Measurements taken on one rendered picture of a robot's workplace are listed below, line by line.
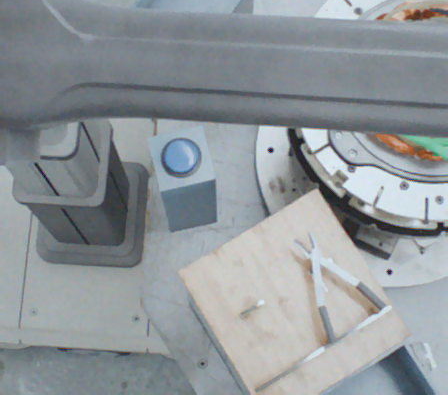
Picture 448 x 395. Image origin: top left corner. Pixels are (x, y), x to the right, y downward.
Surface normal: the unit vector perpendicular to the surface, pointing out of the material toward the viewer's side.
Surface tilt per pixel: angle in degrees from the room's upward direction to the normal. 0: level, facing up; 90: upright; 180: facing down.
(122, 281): 0
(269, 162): 0
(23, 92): 22
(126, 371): 0
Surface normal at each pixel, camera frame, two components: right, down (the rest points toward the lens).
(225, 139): 0.00, -0.25
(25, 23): -0.18, 0.08
